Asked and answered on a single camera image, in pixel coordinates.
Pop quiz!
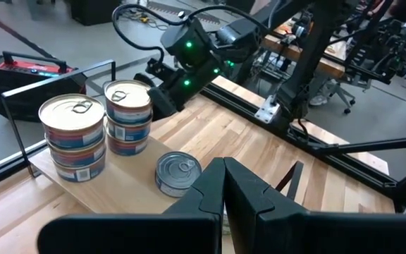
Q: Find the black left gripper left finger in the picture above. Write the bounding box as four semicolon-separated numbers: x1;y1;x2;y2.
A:
164;157;226;215

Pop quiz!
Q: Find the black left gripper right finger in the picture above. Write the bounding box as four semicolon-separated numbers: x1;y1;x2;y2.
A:
223;157;309;216

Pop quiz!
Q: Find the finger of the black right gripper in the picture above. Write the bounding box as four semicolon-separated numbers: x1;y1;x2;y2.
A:
133;72;155;90
147;85;179;122

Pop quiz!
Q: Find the red blue label tin can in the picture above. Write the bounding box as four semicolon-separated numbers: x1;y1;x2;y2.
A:
106;133;150;157
51;151;107;184
103;79;154;126
37;92;106;150
45;135;107;169
104;114;153;143

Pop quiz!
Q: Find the pale blue label tin can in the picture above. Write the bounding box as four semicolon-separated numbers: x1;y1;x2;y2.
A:
154;150;203;199

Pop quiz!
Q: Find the black floor case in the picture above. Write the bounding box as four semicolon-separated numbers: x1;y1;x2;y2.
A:
69;0;119;27

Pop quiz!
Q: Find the red black portable toolbox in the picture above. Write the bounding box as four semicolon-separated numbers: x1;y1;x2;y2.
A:
0;51;87;123

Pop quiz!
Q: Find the person's foot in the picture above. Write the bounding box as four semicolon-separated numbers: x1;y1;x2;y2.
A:
308;92;329;107

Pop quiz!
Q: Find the black office chair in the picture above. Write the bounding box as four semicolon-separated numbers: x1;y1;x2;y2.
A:
324;80;357;116

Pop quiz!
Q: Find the neighbouring wooden table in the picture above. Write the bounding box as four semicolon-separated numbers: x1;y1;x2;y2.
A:
261;23;347;80

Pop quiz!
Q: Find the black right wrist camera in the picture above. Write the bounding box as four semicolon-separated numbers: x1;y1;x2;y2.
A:
144;58;176;84

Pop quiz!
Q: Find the black floor cable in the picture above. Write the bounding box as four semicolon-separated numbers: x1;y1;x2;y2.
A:
125;8;178;33

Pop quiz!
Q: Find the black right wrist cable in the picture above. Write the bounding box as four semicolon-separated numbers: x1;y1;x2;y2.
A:
111;2;271;65

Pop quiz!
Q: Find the wooden shelf black metal frame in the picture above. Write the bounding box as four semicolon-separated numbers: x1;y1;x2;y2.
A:
0;59;306;216

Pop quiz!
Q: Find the silver mounting bracket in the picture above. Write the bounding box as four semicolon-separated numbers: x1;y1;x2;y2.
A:
254;95;283;125

